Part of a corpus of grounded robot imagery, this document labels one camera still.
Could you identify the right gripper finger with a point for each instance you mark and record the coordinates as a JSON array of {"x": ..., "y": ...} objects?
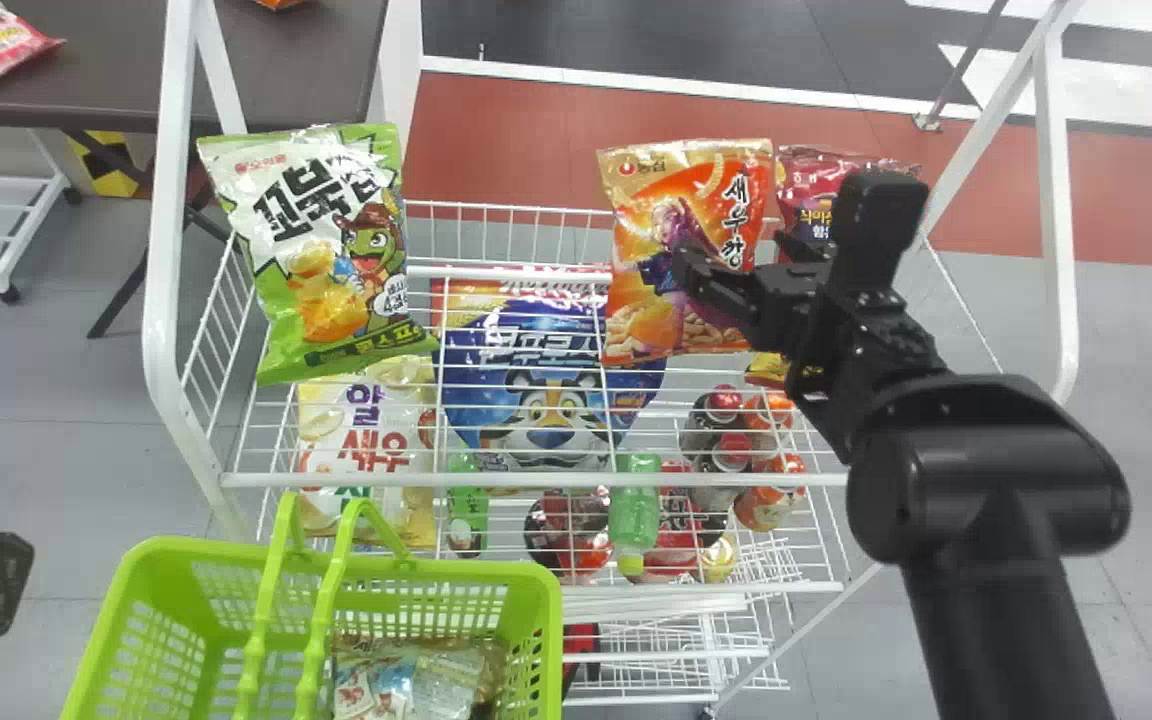
[
  {"x": 736, "y": 322},
  {"x": 716, "y": 278}
]

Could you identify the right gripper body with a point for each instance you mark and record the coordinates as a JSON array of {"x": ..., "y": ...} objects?
[{"x": 794, "y": 310}]

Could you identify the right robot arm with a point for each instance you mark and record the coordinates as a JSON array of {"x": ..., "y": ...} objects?
[{"x": 986, "y": 520}]

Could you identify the orange snack packet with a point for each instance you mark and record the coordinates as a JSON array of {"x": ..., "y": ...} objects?
[{"x": 666, "y": 200}]

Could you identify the black bottle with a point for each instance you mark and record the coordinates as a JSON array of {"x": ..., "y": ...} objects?
[
  {"x": 726, "y": 470},
  {"x": 716, "y": 415}
]

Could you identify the orange bottle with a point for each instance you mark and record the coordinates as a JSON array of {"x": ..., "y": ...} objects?
[
  {"x": 771, "y": 495},
  {"x": 774, "y": 410}
]

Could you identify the red snack packet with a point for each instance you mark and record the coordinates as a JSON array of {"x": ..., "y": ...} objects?
[{"x": 804, "y": 195}]

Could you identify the blue cereal bag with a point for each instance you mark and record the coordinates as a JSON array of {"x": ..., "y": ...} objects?
[{"x": 546, "y": 400}]

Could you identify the green bottle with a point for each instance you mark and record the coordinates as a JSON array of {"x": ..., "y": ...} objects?
[{"x": 634, "y": 510}]

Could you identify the green can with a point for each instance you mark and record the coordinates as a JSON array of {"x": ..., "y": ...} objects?
[{"x": 466, "y": 510}]

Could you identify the white snack packet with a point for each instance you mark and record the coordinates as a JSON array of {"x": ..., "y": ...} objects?
[{"x": 366, "y": 450}]

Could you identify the green snack packet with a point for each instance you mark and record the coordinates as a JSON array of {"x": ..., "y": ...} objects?
[{"x": 321, "y": 250}]

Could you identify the green basket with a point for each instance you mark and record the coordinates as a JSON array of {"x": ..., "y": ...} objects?
[{"x": 186, "y": 620}]

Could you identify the dark side table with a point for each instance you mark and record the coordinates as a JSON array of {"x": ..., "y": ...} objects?
[{"x": 106, "y": 70}]

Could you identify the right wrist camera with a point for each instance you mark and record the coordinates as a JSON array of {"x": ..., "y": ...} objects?
[{"x": 876, "y": 220}]

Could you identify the yellow black striped post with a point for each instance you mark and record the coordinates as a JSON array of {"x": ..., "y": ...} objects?
[{"x": 111, "y": 165}]

